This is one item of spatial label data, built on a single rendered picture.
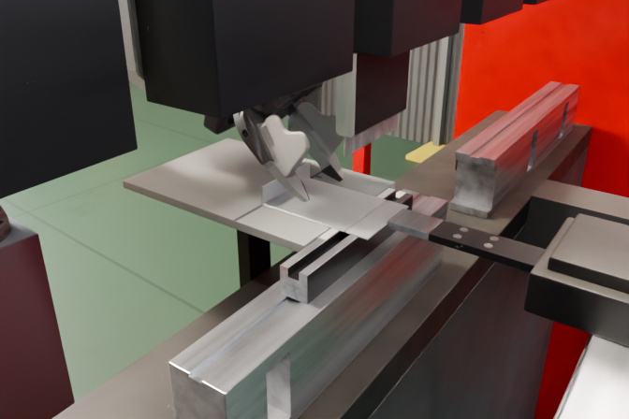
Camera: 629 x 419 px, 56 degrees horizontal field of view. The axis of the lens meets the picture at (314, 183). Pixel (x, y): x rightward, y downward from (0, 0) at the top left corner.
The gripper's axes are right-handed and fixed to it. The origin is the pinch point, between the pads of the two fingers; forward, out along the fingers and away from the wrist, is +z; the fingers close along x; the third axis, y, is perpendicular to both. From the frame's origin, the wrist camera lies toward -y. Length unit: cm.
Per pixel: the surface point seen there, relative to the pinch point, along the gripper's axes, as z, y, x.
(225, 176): -6.5, -10.9, -0.7
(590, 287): 18.2, 22.0, -4.2
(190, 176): -8.6, -13.4, -3.0
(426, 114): -8, -138, 276
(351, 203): 3.9, 1.8, 1.4
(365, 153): -5, -111, 163
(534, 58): 0, -2, 86
